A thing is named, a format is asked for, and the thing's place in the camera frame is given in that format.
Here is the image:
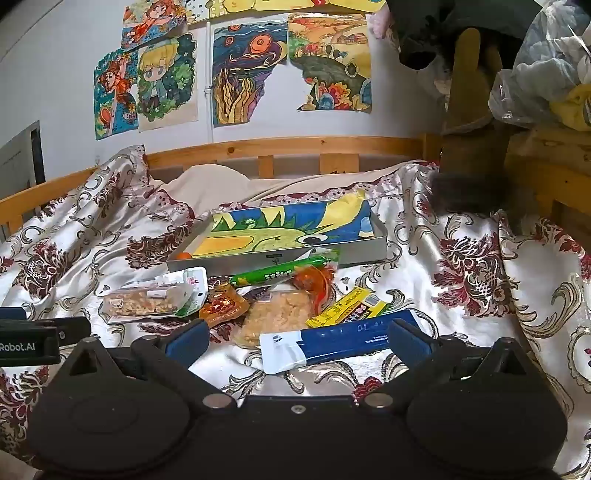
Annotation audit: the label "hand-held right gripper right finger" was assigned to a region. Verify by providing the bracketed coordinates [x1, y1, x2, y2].
[358, 318, 539, 411]

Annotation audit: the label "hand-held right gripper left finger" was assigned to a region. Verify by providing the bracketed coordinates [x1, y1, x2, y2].
[58, 318, 238, 414]

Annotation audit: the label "nut bar packet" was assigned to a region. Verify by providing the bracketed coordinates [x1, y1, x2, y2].
[102, 267, 208, 320]

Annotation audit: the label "yellow snack packet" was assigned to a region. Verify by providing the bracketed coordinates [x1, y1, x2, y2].
[305, 286, 387, 329]

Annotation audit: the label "blue white long packet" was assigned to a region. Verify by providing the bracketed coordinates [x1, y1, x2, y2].
[259, 308, 432, 374]

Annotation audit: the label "clear rice cracker bag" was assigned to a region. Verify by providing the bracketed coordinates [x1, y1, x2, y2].
[231, 286, 319, 350]

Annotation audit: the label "grey metal tray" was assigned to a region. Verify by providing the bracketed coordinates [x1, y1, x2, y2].
[166, 191, 387, 274]

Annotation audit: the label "floral satin blanket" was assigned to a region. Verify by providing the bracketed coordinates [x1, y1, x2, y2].
[0, 145, 591, 480]

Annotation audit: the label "green sausage stick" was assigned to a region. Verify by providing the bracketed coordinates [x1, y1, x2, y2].
[229, 256, 340, 289]

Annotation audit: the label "orange candy bag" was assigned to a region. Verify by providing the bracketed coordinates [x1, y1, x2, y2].
[295, 249, 342, 319]

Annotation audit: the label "colourful drawing sheet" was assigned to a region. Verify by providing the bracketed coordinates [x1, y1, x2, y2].
[191, 194, 375, 259]

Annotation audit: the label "beige bed sheet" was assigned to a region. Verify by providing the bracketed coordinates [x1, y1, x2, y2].
[161, 159, 416, 207]

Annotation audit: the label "mustard hanging garment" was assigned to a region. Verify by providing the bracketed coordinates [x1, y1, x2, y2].
[431, 28, 514, 214]

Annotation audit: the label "white crumpled cloth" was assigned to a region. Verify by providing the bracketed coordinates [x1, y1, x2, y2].
[427, 51, 455, 112]

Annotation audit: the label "clear plastic bag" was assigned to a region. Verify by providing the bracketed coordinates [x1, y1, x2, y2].
[488, 0, 591, 131]

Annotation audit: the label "black hanging garment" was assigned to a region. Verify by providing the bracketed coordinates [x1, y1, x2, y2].
[388, 0, 550, 71]

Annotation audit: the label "orange haired girl drawing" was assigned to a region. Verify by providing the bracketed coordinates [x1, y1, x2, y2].
[121, 0, 188, 49]

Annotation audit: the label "wooden bed frame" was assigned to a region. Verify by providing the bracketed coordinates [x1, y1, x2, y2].
[0, 134, 446, 241]

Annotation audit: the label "white wall pipe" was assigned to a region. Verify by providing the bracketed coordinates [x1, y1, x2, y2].
[204, 21, 216, 140]

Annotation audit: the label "wooden frame boards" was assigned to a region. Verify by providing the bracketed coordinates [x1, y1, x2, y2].
[503, 124, 591, 232]

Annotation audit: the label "blue girl wall drawing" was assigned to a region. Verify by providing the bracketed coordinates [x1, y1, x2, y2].
[93, 48, 139, 141]

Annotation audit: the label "blond child wall drawing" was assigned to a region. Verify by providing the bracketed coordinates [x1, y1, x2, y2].
[136, 30, 199, 134]

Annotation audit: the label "flower landscape wall drawing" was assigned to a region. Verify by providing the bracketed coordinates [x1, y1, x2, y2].
[287, 13, 374, 114]

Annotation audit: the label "pineapple wall drawing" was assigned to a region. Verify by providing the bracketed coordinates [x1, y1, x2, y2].
[185, 0, 259, 25]

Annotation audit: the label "jellyfish wall drawing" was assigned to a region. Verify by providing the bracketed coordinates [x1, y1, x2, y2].
[329, 0, 389, 16]

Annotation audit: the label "beach wall drawing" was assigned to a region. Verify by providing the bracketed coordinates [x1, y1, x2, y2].
[256, 0, 331, 13]

